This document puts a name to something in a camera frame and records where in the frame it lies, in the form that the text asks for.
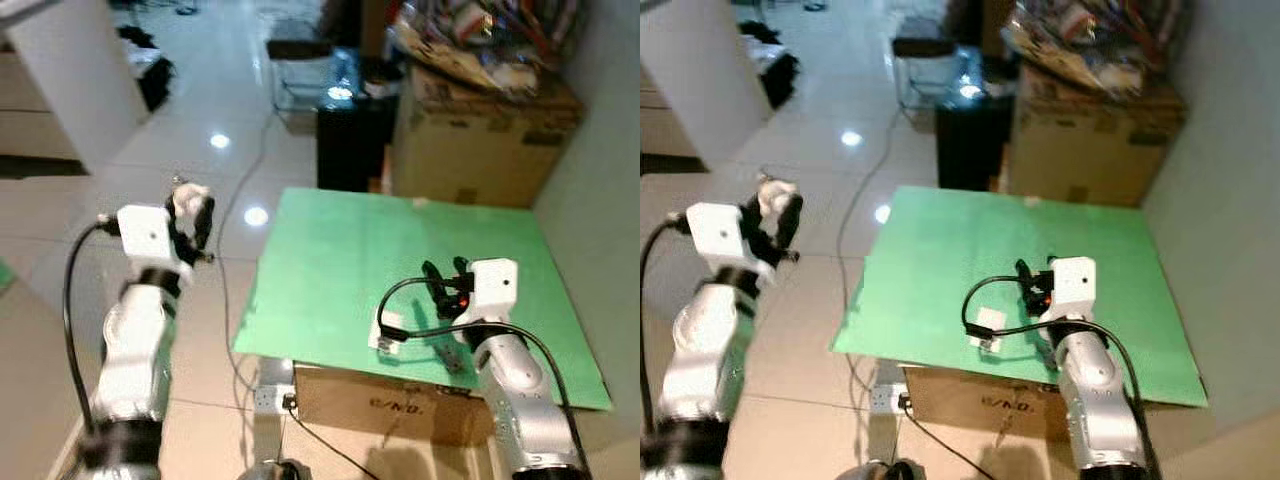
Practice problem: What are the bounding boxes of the keys with white pompom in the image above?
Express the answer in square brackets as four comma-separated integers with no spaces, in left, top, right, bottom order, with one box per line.
[172,176,211,213]
[755,174,799,213]

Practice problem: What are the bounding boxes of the small white plastic object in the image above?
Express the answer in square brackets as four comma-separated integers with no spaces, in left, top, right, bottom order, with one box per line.
[368,308,407,353]
[972,306,1009,353]

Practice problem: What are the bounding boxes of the green paper sheet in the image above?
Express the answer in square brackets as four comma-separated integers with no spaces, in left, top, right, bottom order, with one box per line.
[232,186,613,413]
[830,184,1209,409]

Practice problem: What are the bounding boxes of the brown printed cardboard box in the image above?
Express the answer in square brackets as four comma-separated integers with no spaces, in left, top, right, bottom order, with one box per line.
[900,362,1076,443]
[293,362,498,448]

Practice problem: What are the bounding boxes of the large brown cardboard box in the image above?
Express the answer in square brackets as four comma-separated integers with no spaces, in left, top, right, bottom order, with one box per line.
[1003,62,1189,208]
[388,62,587,208]

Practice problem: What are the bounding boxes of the white cabinet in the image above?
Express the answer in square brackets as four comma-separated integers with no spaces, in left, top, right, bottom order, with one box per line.
[0,0,153,176]
[640,0,776,171]

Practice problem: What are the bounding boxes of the black bag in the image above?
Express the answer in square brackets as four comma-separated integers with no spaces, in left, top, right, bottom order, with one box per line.
[740,20,801,111]
[115,25,177,113]

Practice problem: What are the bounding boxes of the black cabinet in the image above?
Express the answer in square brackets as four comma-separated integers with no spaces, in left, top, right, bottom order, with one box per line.
[935,92,1016,191]
[316,92,401,193]

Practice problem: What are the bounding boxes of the clear stool with black seat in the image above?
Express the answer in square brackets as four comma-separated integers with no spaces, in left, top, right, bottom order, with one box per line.
[266,38,339,133]
[892,35,963,131]

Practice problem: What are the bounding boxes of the white power strip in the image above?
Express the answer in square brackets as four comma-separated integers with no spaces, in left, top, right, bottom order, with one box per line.
[252,358,298,413]
[868,358,909,413]

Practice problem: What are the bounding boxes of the shiny clear plastic package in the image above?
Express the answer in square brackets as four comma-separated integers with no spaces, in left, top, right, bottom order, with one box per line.
[325,50,401,106]
[950,48,1016,101]

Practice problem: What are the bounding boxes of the colourful printed bag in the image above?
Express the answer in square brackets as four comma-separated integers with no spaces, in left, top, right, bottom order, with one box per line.
[392,0,583,99]
[1005,0,1186,99]

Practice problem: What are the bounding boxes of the grey robot foot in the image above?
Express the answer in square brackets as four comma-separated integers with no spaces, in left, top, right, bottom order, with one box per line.
[238,458,313,480]
[835,458,926,480]

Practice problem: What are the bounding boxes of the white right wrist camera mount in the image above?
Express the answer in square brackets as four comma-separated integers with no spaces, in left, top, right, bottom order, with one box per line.
[1045,256,1097,326]
[466,257,520,327]

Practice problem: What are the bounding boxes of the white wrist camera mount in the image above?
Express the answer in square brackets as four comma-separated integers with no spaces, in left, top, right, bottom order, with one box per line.
[686,202,766,286]
[116,204,197,286]
[466,257,520,327]
[1045,256,1097,326]

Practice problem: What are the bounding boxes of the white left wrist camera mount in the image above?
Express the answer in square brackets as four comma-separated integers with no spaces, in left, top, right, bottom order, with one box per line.
[116,204,197,286]
[686,202,766,286]

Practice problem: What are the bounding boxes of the thin grey floor cable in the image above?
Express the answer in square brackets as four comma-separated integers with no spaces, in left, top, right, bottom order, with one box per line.
[213,112,283,401]
[835,112,906,396]

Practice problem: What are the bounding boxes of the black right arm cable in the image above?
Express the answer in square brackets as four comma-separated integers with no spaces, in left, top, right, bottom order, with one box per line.
[377,276,583,471]
[961,275,1161,471]

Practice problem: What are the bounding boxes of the black floor cable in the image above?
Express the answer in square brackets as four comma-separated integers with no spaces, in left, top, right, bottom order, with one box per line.
[285,400,386,480]
[900,400,976,480]

